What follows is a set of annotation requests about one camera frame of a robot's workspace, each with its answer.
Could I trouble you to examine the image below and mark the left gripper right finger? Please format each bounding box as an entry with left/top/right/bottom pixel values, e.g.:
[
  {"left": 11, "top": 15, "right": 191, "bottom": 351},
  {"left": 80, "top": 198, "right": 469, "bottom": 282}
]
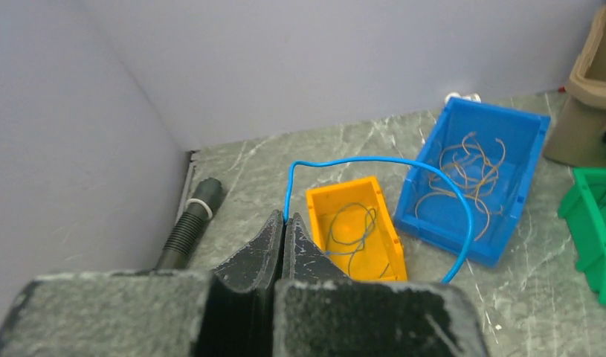
[{"left": 273, "top": 214, "right": 489, "bottom": 356}]

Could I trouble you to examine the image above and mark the green plastic bin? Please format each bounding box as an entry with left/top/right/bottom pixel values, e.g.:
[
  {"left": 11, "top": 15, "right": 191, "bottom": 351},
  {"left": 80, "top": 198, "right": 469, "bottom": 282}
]
[{"left": 558, "top": 167, "right": 606, "bottom": 305}]

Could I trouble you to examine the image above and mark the aluminium frame rail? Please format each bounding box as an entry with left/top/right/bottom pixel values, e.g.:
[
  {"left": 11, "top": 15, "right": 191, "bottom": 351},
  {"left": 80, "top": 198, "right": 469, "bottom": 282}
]
[{"left": 175, "top": 151, "right": 199, "bottom": 222}]

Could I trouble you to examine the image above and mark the black corrugated hose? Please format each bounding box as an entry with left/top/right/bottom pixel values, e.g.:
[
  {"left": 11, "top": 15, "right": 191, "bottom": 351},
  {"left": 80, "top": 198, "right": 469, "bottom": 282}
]
[{"left": 155, "top": 177, "right": 225, "bottom": 271}]

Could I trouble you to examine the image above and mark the blue plastic bin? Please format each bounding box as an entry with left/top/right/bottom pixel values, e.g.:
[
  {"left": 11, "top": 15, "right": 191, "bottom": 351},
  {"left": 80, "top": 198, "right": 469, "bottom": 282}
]
[{"left": 394, "top": 98, "right": 550, "bottom": 268}]

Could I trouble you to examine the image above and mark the tan plastic toolbox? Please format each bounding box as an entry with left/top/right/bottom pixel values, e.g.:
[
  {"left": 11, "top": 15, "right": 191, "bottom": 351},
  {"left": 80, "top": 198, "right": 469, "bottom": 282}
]
[{"left": 543, "top": 5, "right": 606, "bottom": 167}]

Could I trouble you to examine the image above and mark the orange plastic bin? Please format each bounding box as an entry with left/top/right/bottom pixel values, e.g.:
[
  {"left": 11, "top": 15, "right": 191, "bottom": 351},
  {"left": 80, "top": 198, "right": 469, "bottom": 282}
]
[{"left": 306, "top": 176, "right": 408, "bottom": 281}]

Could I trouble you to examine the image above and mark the white plastic fitting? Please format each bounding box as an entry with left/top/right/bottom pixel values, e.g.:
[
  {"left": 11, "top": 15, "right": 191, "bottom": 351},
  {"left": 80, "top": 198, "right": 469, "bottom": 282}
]
[{"left": 444, "top": 91, "right": 482, "bottom": 105}]

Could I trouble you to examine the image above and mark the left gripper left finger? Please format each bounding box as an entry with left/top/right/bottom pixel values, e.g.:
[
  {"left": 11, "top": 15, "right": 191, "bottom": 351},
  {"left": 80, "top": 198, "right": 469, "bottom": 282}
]
[{"left": 0, "top": 210, "right": 285, "bottom": 356}]

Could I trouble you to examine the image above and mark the blue cable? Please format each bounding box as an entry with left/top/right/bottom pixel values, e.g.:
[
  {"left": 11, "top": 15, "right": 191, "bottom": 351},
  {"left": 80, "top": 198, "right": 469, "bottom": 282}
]
[{"left": 283, "top": 155, "right": 475, "bottom": 286}]

